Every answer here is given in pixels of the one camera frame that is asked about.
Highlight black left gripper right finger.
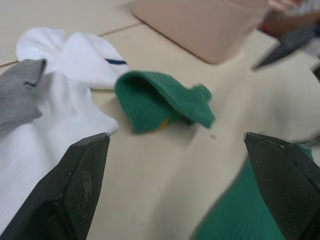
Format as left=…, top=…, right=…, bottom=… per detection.
left=243, top=131, right=320, bottom=240

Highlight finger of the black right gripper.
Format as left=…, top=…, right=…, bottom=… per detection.
left=252, top=31, right=316, bottom=70

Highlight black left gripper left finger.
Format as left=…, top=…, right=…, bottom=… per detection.
left=0, top=132, right=111, bottom=240

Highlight pink plastic container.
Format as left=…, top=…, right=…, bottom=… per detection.
left=132, top=0, right=272, bottom=65

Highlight plain white sock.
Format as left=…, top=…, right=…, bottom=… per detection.
left=0, top=70, right=120, bottom=227

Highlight green ribbed sock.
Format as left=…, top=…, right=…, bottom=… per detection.
left=114, top=70, right=217, bottom=135
left=191, top=141, right=315, bottom=240

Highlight white sock with navy stripe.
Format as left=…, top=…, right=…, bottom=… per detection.
left=15, top=26, right=130, bottom=91

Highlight grey sock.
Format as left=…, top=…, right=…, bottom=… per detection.
left=0, top=58, right=48, bottom=135

